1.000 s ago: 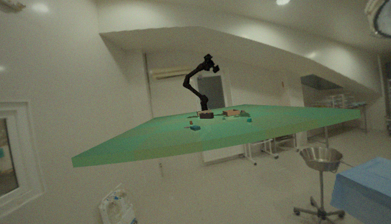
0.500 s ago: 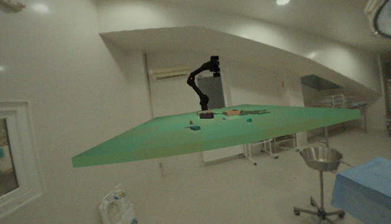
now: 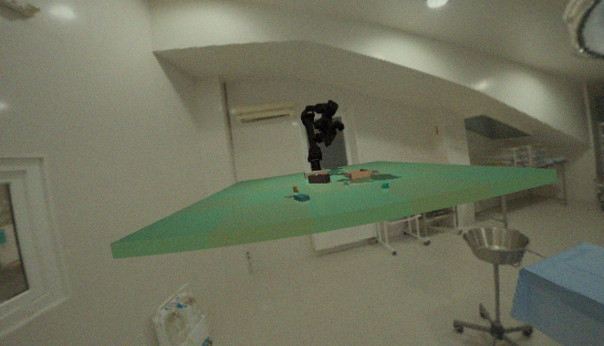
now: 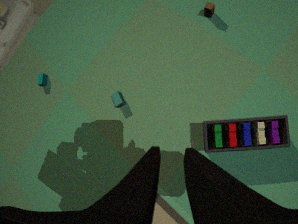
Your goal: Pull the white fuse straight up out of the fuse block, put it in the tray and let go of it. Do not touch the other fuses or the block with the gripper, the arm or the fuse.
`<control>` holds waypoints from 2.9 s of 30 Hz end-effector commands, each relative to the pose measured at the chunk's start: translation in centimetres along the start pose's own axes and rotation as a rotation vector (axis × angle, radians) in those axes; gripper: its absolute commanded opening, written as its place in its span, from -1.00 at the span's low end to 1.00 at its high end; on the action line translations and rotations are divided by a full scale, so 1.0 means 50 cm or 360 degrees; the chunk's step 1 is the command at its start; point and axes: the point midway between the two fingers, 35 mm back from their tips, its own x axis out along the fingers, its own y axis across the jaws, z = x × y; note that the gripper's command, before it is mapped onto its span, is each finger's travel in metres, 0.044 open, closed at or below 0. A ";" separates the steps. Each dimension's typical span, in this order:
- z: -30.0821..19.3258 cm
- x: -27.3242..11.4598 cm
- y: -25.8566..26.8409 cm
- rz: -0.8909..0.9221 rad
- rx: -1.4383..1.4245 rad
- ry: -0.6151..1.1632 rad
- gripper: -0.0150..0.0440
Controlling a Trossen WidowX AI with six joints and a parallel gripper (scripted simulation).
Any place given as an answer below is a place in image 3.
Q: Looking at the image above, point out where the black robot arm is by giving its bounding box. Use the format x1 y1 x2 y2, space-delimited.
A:
301 100 338 171

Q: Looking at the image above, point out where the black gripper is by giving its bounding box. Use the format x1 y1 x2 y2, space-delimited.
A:
312 119 345 147

